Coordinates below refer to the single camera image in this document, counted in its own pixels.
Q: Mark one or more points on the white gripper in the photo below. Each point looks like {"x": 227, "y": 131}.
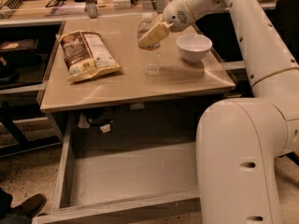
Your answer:
{"x": 176, "y": 15}

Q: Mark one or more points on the clear plastic water bottle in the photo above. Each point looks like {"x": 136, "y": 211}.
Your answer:
{"x": 143, "y": 27}

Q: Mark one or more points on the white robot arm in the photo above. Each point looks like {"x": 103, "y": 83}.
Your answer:
{"x": 238, "y": 140}

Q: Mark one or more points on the beige top counter cabinet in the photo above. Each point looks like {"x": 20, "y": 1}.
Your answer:
{"x": 176, "y": 78}

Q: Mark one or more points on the open grey wooden drawer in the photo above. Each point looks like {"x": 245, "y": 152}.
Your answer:
{"x": 143, "y": 168}

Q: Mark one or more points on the white ceramic bowl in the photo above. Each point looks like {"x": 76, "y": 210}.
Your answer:
{"x": 192, "y": 48}

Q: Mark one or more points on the brown yellow chip bag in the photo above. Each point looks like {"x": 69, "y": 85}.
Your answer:
{"x": 86, "y": 56}

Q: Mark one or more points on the black office chair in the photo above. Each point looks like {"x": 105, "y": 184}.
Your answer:
{"x": 287, "y": 24}

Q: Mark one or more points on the black coiled tool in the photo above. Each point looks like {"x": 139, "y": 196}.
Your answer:
{"x": 9, "y": 7}

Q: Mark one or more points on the brown shoe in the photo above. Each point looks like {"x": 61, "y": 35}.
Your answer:
{"x": 30, "y": 207}

